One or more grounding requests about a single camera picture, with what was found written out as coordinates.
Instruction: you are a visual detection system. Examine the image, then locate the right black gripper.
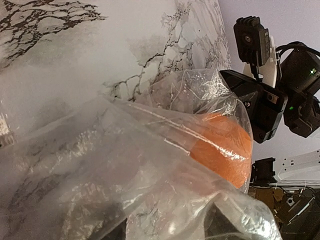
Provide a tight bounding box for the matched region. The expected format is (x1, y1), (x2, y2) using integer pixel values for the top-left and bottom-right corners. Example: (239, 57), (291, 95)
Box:
(220, 69), (288, 144)

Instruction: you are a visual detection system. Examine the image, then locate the clear zip top bag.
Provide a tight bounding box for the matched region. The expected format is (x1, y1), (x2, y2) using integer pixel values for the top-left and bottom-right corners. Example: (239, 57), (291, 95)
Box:
(0, 69), (281, 240)

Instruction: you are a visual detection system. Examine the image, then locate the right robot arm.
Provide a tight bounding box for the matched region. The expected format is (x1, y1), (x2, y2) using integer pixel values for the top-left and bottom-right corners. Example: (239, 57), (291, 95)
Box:
(220, 41), (320, 144)

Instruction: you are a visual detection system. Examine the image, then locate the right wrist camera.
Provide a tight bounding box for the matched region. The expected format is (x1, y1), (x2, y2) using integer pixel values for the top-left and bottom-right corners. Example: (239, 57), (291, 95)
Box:
(233, 16), (278, 88)

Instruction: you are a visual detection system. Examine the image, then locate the fake orange fruit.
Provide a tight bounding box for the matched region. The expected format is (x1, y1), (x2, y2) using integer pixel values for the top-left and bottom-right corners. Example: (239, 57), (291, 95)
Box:
(189, 113), (252, 189)

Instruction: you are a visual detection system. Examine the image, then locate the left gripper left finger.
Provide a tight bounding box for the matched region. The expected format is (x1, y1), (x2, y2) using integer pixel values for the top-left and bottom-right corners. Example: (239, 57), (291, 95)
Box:
(101, 207), (127, 240)

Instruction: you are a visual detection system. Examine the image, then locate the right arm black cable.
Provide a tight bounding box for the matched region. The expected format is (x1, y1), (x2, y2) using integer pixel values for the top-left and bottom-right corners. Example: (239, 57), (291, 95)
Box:
(274, 41), (320, 61)

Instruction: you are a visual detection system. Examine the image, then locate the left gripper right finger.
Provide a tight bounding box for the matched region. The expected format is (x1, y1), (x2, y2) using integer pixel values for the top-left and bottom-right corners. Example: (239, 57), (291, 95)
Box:
(204, 204), (245, 240)

